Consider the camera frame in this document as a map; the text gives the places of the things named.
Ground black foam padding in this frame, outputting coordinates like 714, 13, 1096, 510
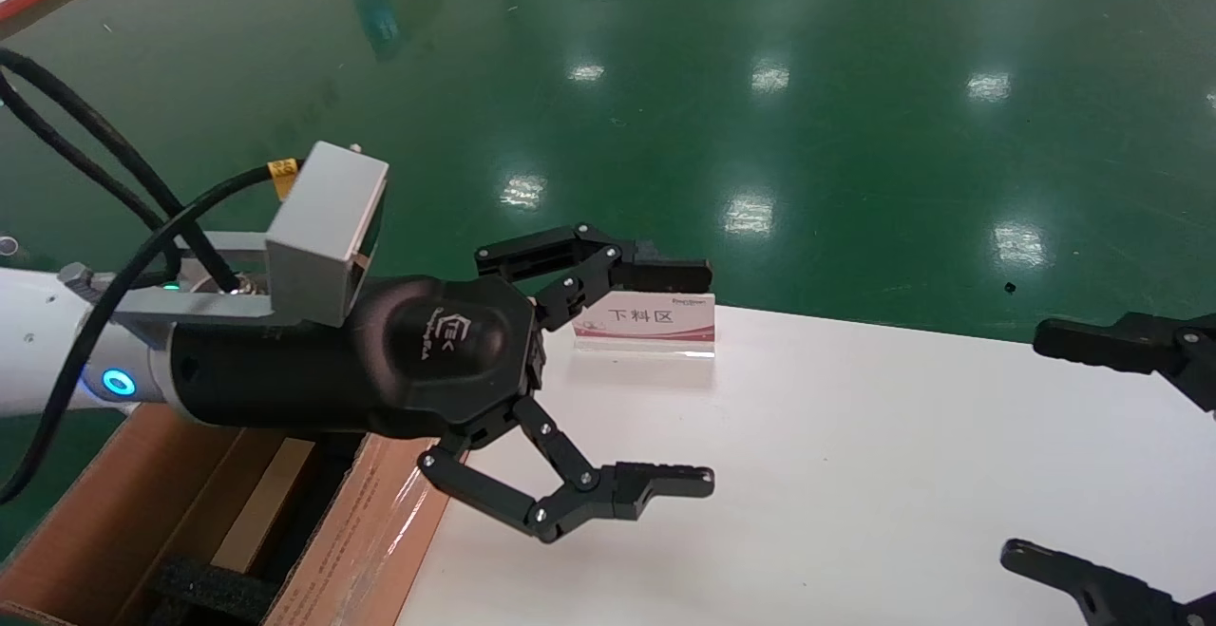
152, 558, 282, 626

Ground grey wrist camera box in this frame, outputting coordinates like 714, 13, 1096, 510
112, 142, 390, 329

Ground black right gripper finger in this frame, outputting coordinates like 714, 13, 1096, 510
1031, 314, 1216, 415
997, 541, 1216, 626

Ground small cardboard box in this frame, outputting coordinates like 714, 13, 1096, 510
211, 436, 317, 574

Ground black cable with yellow tag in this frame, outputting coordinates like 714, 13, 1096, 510
0, 159, 307, 505

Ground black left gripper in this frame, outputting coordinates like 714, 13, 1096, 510
171, 223, 716, 545

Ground black looped cable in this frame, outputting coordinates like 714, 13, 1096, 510
0, 47, 244, 294

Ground acrylic sign with red stripe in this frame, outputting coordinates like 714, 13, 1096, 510
572, 290, 717, 358

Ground large cardboard box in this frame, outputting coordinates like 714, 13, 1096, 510
0, 403, 453, 626

